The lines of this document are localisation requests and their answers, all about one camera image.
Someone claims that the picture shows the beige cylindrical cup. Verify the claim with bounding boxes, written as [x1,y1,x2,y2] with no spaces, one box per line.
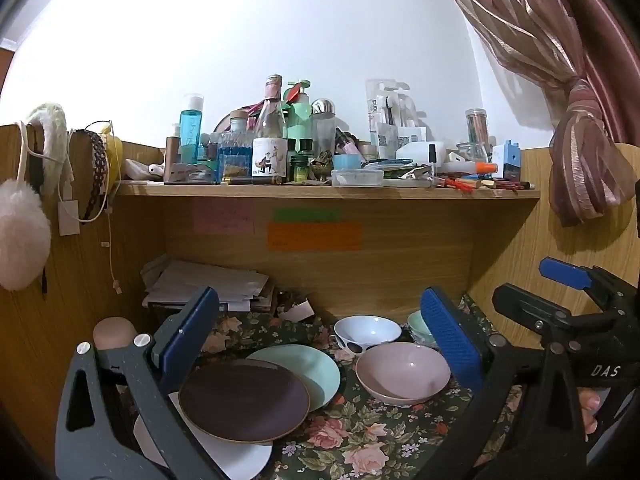
[93,316,138,351]

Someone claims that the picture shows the clear bottle silver cap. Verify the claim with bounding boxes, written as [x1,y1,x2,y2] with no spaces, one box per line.
[310,99,337,161]

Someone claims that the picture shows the white rectangular box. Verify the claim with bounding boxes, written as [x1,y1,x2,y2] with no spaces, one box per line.
[397,141,451,163]

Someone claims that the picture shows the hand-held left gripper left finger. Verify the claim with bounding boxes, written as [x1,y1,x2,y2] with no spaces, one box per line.
[54,286,236,480]

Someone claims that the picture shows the toothbrush pack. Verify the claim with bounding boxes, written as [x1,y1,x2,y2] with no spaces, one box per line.
[365,78,418,161]

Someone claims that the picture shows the clear glass bottle illustrated label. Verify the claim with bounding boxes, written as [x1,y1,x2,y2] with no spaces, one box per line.
[251,75,289,184]

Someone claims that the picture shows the white fluffy pom-pom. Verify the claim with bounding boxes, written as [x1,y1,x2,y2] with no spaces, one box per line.
[0,177,52,292]

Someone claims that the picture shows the square blue liquid bottle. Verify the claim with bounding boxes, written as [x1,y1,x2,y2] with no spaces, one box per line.
[216,110,253,183]

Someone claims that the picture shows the person's right hand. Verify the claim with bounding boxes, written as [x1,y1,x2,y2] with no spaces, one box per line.
[577,387,603,438]

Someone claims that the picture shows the clear plastic lidded box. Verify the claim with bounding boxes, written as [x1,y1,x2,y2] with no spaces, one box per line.
[331,168,385,187]

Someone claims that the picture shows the pink cosmetic bottle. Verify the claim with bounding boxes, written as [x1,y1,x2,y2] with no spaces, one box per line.
[335,127,362,157]

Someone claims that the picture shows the orange sticky note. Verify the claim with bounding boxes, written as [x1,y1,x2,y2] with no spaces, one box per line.
[266,221,362,252]

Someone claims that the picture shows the white cable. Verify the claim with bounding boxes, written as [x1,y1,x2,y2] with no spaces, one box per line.
[97,195,123,296]

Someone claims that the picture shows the mint green plate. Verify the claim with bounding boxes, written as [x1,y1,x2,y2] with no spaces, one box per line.
[246,344,342,413]

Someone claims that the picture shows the pink striped curtain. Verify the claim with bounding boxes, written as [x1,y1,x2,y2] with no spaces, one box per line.
[430,0,640,228]

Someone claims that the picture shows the stack of white papers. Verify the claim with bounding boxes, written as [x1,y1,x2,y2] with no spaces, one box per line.
[141,255,276,313]

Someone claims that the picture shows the white plate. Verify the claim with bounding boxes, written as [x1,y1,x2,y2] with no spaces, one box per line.
[132,391,273,480]

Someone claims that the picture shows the stack of notebooks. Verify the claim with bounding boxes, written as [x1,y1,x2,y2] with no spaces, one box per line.
[250,280,279,316]

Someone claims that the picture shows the hanging headbands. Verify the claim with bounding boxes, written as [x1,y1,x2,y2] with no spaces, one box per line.
[67,129,108,222]

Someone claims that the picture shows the white bottle orange cap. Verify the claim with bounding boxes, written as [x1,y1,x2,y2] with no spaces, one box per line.
[442,160,500,178]

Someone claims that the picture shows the tall blue liquid bottle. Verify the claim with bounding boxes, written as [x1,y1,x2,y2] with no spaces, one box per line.
[179,93,205,165]

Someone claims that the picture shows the floral tablecloth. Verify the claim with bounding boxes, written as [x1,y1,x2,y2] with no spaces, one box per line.
[115,295,531,480]

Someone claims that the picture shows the dark brown plate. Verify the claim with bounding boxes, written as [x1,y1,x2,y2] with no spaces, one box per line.
[178,358,311,445]

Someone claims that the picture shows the blue pencil sharpener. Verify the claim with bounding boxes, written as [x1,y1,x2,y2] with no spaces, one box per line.
[492,140,522,182]

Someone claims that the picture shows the white bowl with dark dots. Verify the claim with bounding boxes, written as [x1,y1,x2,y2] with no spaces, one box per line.
[333,315,402,356]

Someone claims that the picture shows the glass jar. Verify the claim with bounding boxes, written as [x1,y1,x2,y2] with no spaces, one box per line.
[456,141,488,163]

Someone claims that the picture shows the yellow cloth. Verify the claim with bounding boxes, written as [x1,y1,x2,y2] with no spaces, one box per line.
[97,120,123,183]

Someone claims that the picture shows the white charger plug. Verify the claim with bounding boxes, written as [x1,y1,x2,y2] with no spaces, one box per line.
[57,200,81,237]

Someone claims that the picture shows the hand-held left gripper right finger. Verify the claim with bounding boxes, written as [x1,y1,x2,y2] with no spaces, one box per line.
[420,286,588,480]

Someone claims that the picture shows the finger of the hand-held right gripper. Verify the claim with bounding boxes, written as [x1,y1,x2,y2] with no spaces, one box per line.
[492,284,573,333]
[539,257,626,306]

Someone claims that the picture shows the mint green bowl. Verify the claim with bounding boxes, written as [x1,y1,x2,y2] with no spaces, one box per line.
[406,310,441,350]

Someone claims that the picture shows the clear tube of pencils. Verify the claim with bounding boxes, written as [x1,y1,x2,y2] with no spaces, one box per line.
[465,108,488,161]

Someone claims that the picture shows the pink bowl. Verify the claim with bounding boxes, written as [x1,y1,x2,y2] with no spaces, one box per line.
[355,342,452,407]

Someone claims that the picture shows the green sticky note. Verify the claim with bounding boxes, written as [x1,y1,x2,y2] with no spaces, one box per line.
[272,208,342,222]

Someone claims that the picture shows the white plastic object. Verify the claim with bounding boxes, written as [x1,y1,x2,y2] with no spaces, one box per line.
[125,159,166,179]

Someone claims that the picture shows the pink sticky note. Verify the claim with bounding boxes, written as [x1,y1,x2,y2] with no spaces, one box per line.
[194,204,255,235]

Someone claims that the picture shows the small white box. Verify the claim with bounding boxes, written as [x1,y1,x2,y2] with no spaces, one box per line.
[277,297,316,323]

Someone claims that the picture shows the green pump bottle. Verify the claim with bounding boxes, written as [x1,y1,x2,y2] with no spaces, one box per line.
[282,79,315,156]

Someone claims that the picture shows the brown cosmetic tube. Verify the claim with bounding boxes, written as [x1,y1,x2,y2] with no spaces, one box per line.
[165,136,181,181]

